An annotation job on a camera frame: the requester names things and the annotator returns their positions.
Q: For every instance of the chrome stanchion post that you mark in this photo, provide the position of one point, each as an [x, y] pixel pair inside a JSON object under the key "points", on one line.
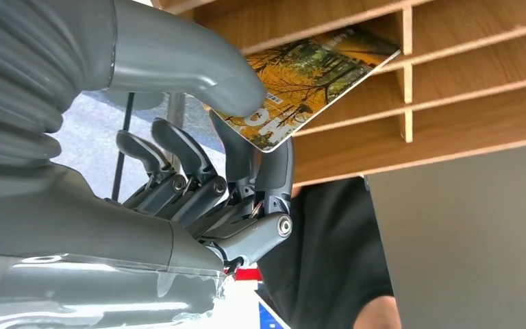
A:
{"points": [[177, 109]]}

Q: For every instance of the wooden card organizer tray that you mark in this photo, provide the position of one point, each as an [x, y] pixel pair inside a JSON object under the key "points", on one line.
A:
{"points": [[471, 113]]}

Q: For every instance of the grey laptop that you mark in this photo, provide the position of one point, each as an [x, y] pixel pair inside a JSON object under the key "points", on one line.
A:
{"points": [[471, 249]]}

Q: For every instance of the black stanchion post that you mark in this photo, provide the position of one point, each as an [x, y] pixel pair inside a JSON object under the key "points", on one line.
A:
{"points": [[124, 136]]}

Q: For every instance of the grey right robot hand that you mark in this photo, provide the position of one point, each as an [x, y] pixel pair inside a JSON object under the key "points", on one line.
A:
{"points": [[86, 236]]}

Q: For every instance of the blue panel with white edge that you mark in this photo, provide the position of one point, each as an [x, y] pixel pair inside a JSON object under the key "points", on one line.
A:
{"points": [[270, 318]]}

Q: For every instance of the person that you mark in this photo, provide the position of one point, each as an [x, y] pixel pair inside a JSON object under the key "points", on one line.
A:
{"points": [[326, 254]]}

